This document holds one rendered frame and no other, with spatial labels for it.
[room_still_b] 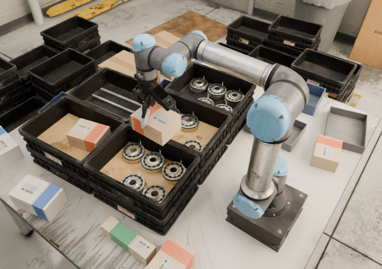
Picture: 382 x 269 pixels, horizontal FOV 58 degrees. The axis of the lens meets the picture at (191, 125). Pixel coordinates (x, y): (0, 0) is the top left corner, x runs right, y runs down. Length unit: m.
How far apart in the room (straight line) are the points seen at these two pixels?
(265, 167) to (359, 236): 1.51
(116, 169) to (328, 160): 0.99
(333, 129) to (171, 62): 1.19
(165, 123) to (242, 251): 0.60
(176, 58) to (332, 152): 1.00
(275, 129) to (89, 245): 0.94
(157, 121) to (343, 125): 1.13
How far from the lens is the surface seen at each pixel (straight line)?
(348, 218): 2.60
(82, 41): 3.17
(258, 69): 1.10
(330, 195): 1.74
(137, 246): 1.44
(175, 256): 1.39
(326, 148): 1.83
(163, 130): 1.31
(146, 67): 1.21
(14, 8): 4.79
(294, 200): 1.54
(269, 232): 1.44
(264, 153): 1.07
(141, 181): 1.49
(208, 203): 1.60
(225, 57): 1.14
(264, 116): 0.94
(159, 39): 2.38
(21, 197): 1.67
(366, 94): 3.67
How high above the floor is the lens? 2.03
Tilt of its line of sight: 43 degrees down
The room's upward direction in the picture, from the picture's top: straight up
